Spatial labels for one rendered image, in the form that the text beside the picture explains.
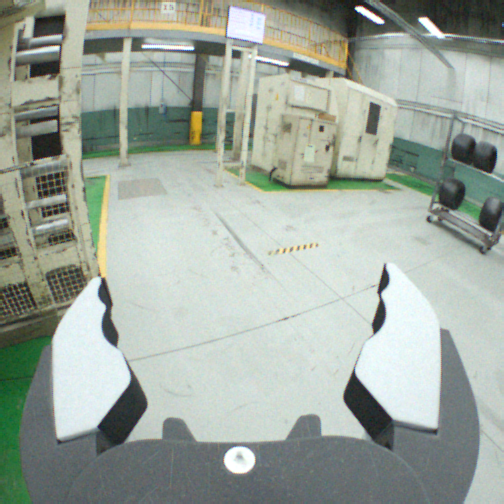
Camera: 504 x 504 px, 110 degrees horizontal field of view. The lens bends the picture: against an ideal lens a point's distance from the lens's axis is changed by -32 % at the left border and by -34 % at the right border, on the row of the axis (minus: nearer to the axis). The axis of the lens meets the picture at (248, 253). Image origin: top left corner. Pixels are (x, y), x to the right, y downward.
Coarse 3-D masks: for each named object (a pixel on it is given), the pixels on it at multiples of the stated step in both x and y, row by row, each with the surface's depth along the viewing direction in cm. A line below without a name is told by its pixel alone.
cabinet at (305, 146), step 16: (288, 128) 393; (304, 128) 379; (320, 128) 391; (336, 128) 405; (288, 144) 402; (304, 144) 394; (320, 144) 408; (288, 160) 410; (304, 160) 410; (320, 160) 424; (272, 176) 461; (288, 176) 419; (304, 176) 426; (320, 176) 442
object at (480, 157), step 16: (448, 144) 308; (464, 144) 283; (480, 144) 260; (464, 160) 296; (480, 160) 264; (496, 160) 267; (448, 192) 327; (464, 192) 334; (448, 208) 344; (496, 208) 257; (464, 224) 338; (480, 224) 295; (496, 224) 290; (480, 240) 287; (496, 240) 293
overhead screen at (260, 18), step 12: (228, 12) 258; (240, 12) 264; (252, 12) 269; (228, 24) 269; (240, 24) 275; (252, 24) 281; (264, 24) 287; (228, 36) 279; (240, 36) 286; (252, 36) 292
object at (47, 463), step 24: (48, 360) 6; (48, 384) 6; (24, 408) 5; (48, 408) 5; (24, 432) 4; (48, 432) 4; (96, 432) 5; (24, 456) 3; (48, 456) 4; (72, 456) 4; (24, 480) 3; (48, 480) 3; (72, 480) 3
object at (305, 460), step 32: (128, 448) 4; (160, 448) 4; (192, 448) 4; (224, 448) 4; (256, 448) 4; (288, 448) 4; (320, 448) 4; (352, 448) 4; (384, 448) 4; (96, 480) 3; (128, 480) 3; (160, 480) 4; (192, 480) 4; (224, 480) 4; (256, 480) 4; (288, 480) 4; (320, 480) 4; (352, 480) 3; (384, 480) 3; (416, 480) 3
